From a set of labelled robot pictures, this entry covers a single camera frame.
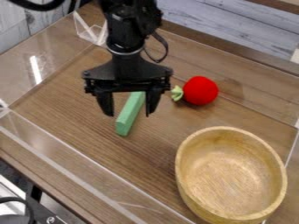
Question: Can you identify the green rectangular block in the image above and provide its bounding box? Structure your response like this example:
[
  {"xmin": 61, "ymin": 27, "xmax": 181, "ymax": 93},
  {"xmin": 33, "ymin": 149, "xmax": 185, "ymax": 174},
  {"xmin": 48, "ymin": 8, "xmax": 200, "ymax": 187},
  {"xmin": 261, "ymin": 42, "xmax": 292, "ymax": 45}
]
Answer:
[{"xmin": 116, "ymin": 92, "xmax": 145, "ymax": 137}]

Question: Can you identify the clear acrylic wall panel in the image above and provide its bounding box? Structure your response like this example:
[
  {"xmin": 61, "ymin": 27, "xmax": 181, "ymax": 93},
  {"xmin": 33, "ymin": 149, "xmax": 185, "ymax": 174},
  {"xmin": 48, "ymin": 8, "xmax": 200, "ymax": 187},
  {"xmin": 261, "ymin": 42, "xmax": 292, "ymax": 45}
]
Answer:
[{"xmin": 0, "ymin": 100, "xmax": 193, "ymax": 224}]

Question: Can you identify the red plush strawberry toy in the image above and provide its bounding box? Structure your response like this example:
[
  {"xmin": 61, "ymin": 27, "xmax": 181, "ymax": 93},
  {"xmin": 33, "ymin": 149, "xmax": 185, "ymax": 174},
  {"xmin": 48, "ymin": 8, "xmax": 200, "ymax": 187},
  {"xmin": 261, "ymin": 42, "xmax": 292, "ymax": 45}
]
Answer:
[{"xmin": 171, "ymin": 76, "xmax": 219, "ymax": 106}]

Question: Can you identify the clear acrylic corner bracket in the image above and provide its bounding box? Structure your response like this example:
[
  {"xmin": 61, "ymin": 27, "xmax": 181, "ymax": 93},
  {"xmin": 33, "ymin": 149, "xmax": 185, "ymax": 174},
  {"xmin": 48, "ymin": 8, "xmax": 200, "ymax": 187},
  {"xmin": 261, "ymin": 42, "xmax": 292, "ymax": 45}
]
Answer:
[{"xmin": 72, "ymin": 12, "xmax": 108, "ymax": 47}]

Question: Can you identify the brown wooden bowl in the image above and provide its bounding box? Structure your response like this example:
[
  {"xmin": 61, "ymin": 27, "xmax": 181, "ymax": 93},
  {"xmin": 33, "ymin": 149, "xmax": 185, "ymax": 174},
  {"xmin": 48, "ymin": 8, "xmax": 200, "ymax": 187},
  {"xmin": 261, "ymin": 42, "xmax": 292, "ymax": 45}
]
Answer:
[{"xmin": 175, "ymin": 126, "xmax": 287, "ymax": 224}]

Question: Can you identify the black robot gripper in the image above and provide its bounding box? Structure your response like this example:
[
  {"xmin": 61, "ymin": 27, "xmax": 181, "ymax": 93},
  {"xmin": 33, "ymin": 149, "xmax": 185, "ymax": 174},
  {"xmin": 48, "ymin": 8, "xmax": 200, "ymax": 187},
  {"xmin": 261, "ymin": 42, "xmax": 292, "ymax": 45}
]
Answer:
[{"xmin": 81, "ymin": 53, "xmax": 173, "ymax": 116}]

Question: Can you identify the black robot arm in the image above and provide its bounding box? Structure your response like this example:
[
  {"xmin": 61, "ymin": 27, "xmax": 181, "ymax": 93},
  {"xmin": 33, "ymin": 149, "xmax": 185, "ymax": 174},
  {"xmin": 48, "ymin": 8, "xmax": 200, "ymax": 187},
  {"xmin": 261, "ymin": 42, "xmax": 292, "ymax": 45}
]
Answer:
[{"xmin": 81, "ymin": 0, "xmax": 173, "ymax": 116}]

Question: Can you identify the black cable at table corner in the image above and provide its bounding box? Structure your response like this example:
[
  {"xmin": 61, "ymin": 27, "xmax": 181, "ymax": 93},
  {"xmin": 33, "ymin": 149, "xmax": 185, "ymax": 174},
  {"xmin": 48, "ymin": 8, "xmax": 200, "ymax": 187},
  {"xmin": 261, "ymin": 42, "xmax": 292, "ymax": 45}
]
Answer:
[{"xmin": 0, "ymin": 197, "xmax": 33, "ymax": 224}]

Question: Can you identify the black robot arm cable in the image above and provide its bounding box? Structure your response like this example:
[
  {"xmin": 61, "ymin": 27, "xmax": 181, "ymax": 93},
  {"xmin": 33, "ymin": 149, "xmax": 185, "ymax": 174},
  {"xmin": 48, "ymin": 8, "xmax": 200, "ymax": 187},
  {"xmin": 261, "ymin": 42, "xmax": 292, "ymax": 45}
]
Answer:
[{"xmin": 141, "ymin": 30, "xmax": 171, "ymax": 65}]

